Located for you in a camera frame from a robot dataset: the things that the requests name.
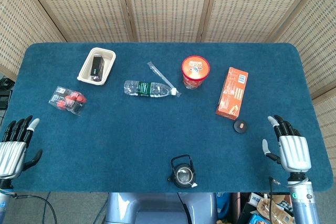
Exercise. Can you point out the white blue carton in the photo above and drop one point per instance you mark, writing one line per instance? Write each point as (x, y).
(256, 197)

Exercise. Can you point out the white and black packaged item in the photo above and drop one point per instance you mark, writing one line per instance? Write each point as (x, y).
(284, 211)

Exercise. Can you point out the clear box with red parts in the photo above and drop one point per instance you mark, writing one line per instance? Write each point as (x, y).
(68, 100)

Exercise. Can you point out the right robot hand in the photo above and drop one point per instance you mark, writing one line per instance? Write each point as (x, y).
(294, 153)

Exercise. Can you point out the black cast iron teapot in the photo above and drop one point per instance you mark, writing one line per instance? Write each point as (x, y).
(174, 179)

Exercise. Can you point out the small black box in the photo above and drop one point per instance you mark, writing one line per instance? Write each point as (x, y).
(96, 68)

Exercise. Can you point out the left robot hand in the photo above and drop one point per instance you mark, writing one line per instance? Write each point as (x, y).
(10, 155)

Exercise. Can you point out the woven folding screen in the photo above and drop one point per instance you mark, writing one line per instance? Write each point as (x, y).
(168, 3)

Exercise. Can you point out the clear plastic water bottle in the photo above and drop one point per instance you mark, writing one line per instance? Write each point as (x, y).
(143, 89)

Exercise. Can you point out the blue table mat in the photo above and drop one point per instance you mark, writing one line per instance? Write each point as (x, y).
(118, 134)

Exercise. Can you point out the beige paper tray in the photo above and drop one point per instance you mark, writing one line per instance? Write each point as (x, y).
(110, 61)

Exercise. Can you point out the plastic wrapped straw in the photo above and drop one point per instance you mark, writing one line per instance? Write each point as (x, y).
(157, 70)

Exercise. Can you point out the orange carton box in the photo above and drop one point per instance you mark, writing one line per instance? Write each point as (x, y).
(232, 93)

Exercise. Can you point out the small blue box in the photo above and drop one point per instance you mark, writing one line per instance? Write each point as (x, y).
(256, 219)

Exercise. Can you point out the grey robot torso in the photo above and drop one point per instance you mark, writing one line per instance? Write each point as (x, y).
(157, 208)

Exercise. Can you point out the black equipment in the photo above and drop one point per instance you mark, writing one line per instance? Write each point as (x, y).
(4, 95)

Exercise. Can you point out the brown snack bag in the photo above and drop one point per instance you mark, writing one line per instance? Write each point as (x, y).
(267, 208)

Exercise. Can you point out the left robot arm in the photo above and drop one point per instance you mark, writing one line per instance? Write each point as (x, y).
(3, 203)

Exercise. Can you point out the small black round lid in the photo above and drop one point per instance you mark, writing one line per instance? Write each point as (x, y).
(241, 127)

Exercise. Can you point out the red instant noodle cup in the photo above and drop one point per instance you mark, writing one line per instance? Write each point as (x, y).
(195, 69)

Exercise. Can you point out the blue packet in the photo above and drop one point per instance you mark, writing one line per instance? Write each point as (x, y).
(223, 204)

